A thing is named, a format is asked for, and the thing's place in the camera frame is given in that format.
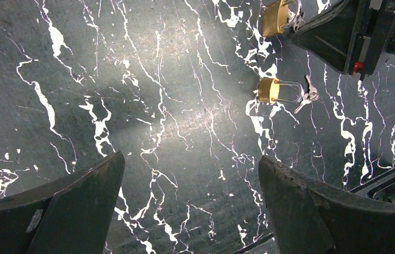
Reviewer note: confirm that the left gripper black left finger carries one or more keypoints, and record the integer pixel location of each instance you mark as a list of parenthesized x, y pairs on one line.
[(69, 215)]

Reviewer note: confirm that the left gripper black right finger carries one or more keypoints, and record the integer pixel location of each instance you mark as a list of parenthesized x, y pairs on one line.
[(311, 216)]

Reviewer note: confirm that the medium brass padlock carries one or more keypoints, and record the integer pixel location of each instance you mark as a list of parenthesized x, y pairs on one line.
[(268, 91)]

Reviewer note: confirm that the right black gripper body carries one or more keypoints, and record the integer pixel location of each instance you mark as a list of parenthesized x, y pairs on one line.
[(373, 37)]

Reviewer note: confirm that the silver key bunch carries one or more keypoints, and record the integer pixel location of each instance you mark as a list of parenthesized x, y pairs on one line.
[(310, 96)]

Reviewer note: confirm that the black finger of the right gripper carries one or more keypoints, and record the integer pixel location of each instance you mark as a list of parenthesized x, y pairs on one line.
[(328, 35)]

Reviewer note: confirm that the large brass padlock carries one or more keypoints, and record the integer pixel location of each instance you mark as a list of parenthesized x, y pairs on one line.
[(279, 16)]

